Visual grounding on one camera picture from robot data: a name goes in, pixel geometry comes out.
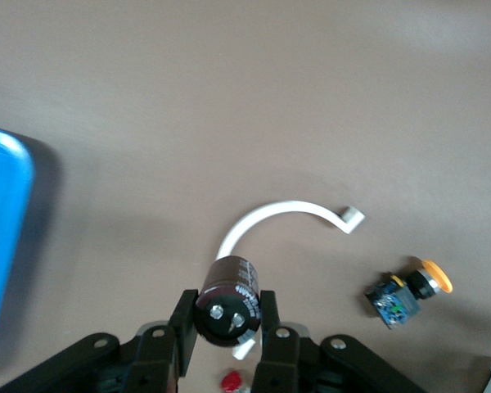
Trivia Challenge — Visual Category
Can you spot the dark brown cylindrical capacitor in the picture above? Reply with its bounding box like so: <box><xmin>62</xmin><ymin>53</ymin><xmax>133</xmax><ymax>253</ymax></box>
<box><xmin>194</xmin><ymin>255</ymin><xmax>264</xmax><ymax>348</ymax></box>

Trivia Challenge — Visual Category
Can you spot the orange push button blue body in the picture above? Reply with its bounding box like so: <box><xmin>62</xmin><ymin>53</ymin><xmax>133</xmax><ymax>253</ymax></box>
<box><xmin>364</xmin><ymin>258</ymin><xmax>454</xmax><ymax>331</ymax></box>

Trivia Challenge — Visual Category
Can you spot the large white curved clamp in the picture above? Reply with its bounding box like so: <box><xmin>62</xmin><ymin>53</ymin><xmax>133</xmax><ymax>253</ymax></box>
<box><xmin>214</xmin><ymin>199</ymin><xmax>367</xmax><ymax>361</ymax></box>

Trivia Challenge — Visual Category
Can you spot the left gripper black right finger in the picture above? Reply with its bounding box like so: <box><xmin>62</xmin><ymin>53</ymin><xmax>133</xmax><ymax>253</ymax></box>
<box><xmin>251</xmin><ymin>289</ymin><xmax>302</xmax><ymax>393</ymax></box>

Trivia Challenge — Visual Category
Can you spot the blue plastic tray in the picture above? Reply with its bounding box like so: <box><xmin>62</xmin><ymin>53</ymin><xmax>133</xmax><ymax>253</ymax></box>
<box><xmin>0</xmin><ymin>124</ymin><xmax>36</xmax><ymax>372</ymax></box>

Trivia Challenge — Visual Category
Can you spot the red indicator light orange body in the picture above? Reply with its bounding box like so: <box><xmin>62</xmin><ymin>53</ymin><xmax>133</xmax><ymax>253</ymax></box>
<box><xmin>220</xmin><ymin>369</ymin><xmax>255</xmax><ymax>393</ymax></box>

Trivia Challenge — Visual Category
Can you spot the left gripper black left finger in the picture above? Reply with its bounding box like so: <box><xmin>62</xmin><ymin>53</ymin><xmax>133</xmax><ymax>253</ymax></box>
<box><xmin>126</xmin><ymin>288</ymin><xmax>200</xmax><ymax>393</ymax></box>

